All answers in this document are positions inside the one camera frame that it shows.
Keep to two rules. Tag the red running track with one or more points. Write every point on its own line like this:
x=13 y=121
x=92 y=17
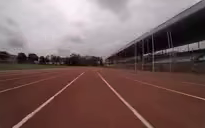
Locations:
x=86 y=103

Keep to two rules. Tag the row of trees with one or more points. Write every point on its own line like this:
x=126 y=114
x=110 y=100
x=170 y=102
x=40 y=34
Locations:
x=56 y=59

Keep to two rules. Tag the low building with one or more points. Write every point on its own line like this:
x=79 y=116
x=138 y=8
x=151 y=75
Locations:
x=1 y=56

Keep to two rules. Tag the green grass field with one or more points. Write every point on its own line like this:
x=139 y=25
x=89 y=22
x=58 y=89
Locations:
x=20 y=66

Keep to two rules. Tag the grandstand building with roof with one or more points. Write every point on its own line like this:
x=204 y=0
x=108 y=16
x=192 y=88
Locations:
x=176 y=43

